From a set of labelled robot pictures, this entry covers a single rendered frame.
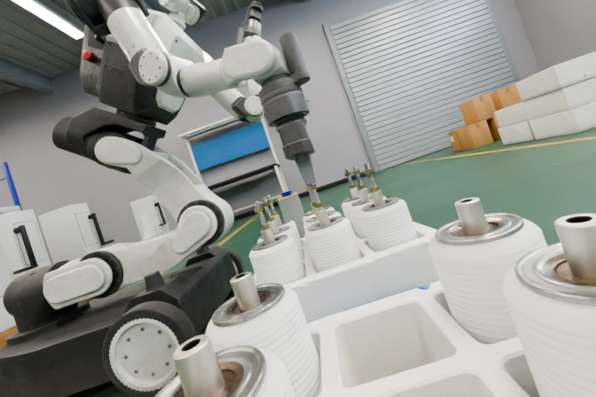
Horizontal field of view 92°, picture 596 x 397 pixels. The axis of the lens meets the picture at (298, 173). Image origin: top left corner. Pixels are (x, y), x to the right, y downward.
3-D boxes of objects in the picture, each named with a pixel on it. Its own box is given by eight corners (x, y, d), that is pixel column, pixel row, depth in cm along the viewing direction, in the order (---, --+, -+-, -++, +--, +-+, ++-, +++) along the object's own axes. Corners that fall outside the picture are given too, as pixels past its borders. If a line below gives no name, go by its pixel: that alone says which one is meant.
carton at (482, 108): (497, 115, 358) (490, 93, 359) (480, 121, 358) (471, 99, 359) (482, 120, 388) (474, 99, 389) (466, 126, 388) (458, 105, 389)
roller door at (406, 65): (375, 172, 554) (322, 23, 561) (373, 173, 567) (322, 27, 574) (534, 118, 547) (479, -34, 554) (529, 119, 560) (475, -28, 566)
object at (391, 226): (446, 286, 54) (414, 197, 55) (405, 308, 52) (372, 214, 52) (414, 275, 64) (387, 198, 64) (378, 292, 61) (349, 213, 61)
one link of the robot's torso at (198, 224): (57, 268, 84) (201, 194, 83) (105, 250, 104) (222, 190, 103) (80, 315, 83) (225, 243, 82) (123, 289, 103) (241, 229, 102)
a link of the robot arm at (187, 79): (217, 87, 59) (147, 101, 66) (244, 93, 68) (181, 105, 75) (210, 33, 58) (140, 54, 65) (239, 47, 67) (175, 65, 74)
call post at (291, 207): (307, 290, 95) (277, 200, 95) (307, 282, 102) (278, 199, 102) (327, 283, 95) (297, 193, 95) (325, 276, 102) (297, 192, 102)
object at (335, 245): (332, 329, 53) (301, 237, 54) (332, 304, 63) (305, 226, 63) (382, 315, 52) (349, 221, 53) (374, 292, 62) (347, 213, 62)
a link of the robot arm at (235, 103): (247, 126, 111) (204, 85, 109) (247, 133, 123) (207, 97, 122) (268, 105, 113) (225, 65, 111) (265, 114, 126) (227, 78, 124)
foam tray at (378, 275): (270, 405, 50) (238, 306, 50) (282, 306, 89) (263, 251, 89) (482, 330, 50) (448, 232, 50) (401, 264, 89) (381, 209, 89)
